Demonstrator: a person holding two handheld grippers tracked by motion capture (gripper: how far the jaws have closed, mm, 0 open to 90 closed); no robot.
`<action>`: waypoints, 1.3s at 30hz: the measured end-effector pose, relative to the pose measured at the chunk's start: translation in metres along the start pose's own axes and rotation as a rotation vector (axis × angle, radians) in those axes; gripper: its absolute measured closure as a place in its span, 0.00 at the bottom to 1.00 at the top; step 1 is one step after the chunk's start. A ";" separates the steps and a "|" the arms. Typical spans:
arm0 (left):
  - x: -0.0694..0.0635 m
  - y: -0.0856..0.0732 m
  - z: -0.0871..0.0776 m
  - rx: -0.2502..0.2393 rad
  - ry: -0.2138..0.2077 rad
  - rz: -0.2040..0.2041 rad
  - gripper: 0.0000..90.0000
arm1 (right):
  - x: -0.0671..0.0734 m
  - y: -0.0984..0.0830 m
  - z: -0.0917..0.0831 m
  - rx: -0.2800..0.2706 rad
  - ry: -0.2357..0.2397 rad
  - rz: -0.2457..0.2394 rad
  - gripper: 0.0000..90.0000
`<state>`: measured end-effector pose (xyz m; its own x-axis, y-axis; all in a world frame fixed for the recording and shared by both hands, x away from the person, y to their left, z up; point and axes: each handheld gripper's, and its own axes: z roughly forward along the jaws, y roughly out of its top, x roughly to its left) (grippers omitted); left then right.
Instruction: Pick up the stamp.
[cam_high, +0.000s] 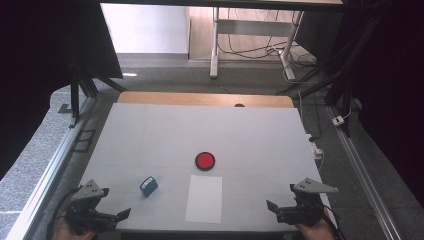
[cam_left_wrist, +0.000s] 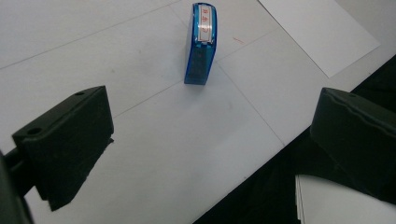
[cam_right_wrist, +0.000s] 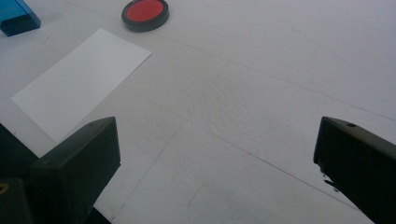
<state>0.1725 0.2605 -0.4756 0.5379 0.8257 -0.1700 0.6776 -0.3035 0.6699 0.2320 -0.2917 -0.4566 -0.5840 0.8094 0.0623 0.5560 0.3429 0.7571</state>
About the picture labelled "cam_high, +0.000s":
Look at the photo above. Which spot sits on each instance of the black square floor bracket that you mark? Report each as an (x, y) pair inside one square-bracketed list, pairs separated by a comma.
[(84, 140)]

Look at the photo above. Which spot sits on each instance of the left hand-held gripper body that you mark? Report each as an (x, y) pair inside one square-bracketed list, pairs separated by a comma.
[(87, 204)]

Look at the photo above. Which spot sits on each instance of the aluminium rail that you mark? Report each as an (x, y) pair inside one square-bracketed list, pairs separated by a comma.
[(363, 180), (46, 176)]

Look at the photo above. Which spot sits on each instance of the black curtain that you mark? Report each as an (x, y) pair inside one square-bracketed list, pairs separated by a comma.
[(40, 66), (390, 100)]

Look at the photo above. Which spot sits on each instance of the person's right hand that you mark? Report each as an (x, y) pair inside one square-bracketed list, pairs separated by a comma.
[(315, 232)]

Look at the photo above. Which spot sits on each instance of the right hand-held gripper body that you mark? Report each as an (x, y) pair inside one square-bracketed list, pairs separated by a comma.
[(308, 203)]

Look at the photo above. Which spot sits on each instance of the white power strip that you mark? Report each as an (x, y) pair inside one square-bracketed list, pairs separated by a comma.
[(315, 146)]

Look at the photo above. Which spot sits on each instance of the white paper sheet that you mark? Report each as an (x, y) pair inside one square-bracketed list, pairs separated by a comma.
[(204, 199)]

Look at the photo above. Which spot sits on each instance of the blue stamp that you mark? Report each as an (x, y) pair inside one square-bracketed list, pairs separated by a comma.
[(148, 186)]

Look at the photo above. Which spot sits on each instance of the white metal desk frame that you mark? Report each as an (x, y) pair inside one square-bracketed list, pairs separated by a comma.
[(253, 28)]

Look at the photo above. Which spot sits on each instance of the black metal stand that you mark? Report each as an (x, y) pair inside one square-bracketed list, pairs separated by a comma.
[(343, 80), (76, 96)]

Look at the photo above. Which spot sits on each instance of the person's left hand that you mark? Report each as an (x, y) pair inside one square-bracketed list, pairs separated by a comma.
[(66, 232)]

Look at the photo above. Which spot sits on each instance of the round red ink pad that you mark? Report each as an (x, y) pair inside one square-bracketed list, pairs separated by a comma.
[(205, 161)]

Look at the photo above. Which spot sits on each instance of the small white adapter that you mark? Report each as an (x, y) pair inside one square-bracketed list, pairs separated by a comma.
[(338, 120)]

